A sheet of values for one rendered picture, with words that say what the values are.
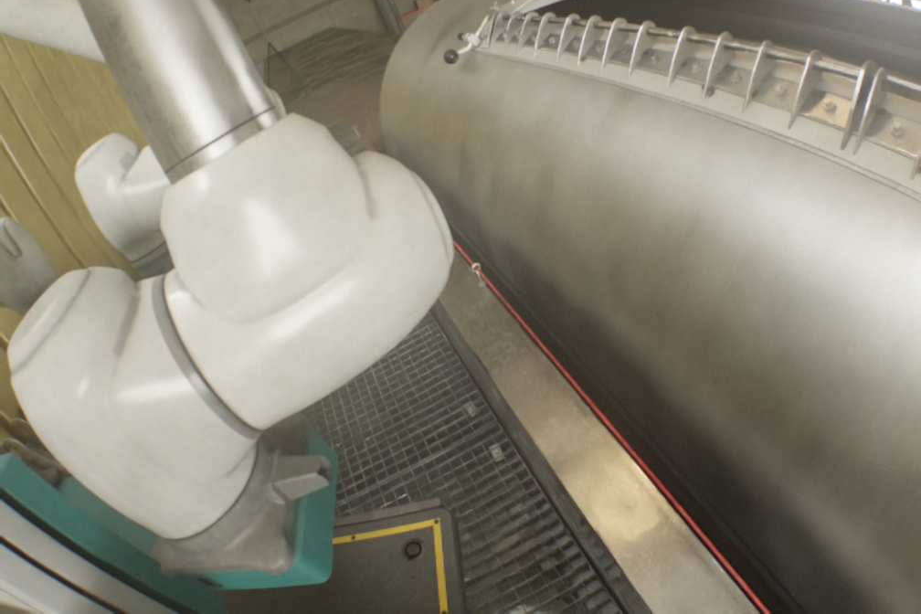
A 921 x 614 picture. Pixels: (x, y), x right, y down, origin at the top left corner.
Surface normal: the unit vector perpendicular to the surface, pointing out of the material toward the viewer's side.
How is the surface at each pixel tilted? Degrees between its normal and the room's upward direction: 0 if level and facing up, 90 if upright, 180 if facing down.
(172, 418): 84
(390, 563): 0
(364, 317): 92
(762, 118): 34
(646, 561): 0
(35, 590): 90
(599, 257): 62
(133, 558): 90
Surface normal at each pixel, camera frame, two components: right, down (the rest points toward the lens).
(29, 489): 0.94, -0.32
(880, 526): -0.93, 0.10
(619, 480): -0.35, -0.75
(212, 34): 0.84, -0.14
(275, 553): -0.15, -0.73
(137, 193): 0.54, 0.25
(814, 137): -0.76, -0.37
